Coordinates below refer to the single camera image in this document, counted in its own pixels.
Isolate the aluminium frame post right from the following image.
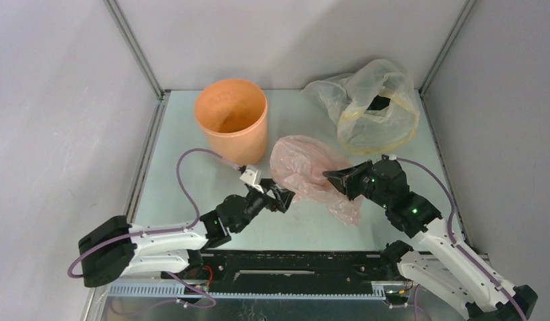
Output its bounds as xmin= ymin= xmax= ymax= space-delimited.
xmin=418 ymin=0 xmax=478 ymax=98

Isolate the pink plastic trash bag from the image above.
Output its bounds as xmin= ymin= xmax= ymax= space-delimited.
xmin=270 ymin=135 xmax=362 ymax=225

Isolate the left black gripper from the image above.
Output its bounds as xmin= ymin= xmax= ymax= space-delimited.
xmin=234 ymin=178 xmax=296 ymax=233

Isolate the clear yellowish plastic bag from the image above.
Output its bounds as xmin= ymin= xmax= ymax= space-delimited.
xmin=302 ymin=58 xmax=420 ymax=154

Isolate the aluminium frame post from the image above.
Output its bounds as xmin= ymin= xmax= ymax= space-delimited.
xmin=418 ymin=0 xmax=478 ymax=98
xmin=103 ymin=0 xmax=164 ymax=100

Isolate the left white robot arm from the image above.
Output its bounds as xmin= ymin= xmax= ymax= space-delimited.
xmin=78 ymin=179 xmax=295 ymax=288

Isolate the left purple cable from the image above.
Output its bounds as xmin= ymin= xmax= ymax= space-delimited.
xmin=67 ymin=148 xmax=240 ymax=310

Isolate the orange plastic trash bin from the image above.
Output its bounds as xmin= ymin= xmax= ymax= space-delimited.
xmin=194 ymin=78 xmax=268 ymax=165

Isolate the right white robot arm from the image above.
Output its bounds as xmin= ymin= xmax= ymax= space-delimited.
xmin=323 ymin=155 xmax=538 ymax=320

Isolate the black front mounting rail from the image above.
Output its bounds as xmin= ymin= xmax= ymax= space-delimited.
xmin=177 ymin=249 xmax=407 ymax=297

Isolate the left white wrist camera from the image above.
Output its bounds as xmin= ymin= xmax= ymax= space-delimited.
xmin=239 ymin=165 xmax=264 ymax=193

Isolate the aluminium frame post left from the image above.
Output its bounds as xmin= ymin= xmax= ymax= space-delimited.
xmin=103 ymin=0 xmax=164 ymax=100

